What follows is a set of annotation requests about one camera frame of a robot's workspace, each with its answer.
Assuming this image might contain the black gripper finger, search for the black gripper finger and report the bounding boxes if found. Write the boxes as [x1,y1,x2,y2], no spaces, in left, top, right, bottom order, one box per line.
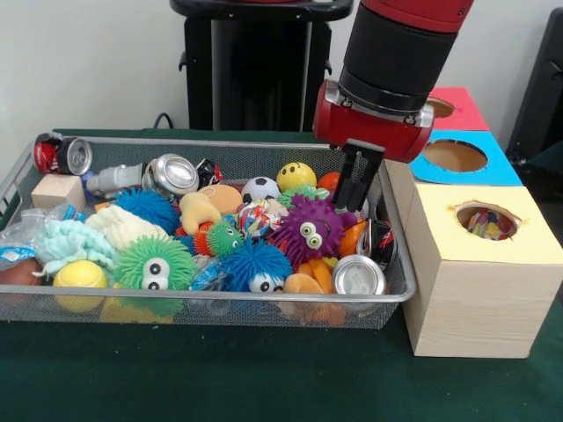
[349,151,384,213]
[333,147,361,207]

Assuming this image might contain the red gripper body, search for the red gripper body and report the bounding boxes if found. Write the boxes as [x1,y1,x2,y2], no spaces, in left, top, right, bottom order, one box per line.
[312,78,435,164]

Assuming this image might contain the polka dot cloth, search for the polka dot cloth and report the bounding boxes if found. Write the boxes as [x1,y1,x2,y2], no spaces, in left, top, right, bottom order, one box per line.
[466,209,518,241]

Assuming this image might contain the metal mesh bin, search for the metal mesh bin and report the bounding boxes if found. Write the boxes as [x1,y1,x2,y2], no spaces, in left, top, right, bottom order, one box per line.
[0,135,418,330]

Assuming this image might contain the wooden box with three holes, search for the wooden box with three holes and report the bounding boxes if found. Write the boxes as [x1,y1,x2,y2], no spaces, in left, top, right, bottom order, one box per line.
[383,86,563,360]

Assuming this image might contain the orange ball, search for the orange ball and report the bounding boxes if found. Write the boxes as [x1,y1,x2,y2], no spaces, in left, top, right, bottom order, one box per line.
[317,172,343,193]

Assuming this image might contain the purple spiky monster toy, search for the purple spiky monster toy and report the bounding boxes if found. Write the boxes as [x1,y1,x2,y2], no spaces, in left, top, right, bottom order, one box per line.
[268,193,358,265]

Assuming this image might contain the yellow smiley ball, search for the yellow smiley ball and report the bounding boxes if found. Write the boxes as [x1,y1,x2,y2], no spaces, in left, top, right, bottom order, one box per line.
[275,161,318,193]

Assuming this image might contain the small soccer ball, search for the small soccer ball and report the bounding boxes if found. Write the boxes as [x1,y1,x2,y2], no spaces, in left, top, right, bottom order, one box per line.
[240,176,282,204]

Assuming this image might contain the blue puffer ball with eyes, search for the blue puffer ball with eyes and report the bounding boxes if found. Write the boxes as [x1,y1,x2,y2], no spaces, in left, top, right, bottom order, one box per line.
[219,239,294,294]

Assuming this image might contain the black stand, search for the black stand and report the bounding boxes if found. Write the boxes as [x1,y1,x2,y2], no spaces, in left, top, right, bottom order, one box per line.
[505,6,563,153]

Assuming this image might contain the plain blue puffer ball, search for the plain blue puffer ball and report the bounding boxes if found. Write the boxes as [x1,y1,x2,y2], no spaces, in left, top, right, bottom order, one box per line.
[113,187,181,234]

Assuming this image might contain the green spiky puffer toy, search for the green spiky puffer toy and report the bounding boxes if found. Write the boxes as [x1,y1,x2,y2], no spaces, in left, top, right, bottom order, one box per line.
[113,235,199,291]

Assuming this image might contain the mint green cloth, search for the mint green cloth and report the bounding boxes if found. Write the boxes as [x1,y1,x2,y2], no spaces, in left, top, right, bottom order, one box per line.
[33,219,118,276]

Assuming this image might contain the yellow tennis ball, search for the yellow tennis ball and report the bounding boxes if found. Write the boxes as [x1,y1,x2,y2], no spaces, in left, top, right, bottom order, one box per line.
[52,258,109,312]

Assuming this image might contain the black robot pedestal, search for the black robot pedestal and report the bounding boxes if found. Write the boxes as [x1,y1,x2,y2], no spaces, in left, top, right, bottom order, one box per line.
[169,0,355,132]

